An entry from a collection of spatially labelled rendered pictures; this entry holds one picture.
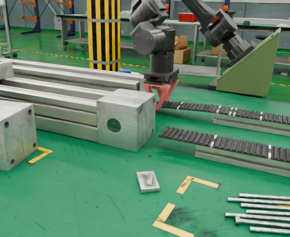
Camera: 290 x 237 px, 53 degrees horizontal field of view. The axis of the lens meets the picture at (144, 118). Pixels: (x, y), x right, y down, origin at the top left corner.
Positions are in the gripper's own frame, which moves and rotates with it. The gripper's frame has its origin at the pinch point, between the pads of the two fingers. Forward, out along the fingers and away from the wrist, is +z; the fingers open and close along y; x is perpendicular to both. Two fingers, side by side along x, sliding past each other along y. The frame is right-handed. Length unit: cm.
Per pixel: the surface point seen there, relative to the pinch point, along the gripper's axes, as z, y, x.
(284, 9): -22, -746, 49
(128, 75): -6.1, -2.6, -11.1
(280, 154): -1.0, 19.8, 29.5
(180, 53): 60, -475, -127
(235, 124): 1.6, 1.9, 20.2
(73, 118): -2.3, 23.9, -11.2
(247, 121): 0.4, 1.9, 22.8
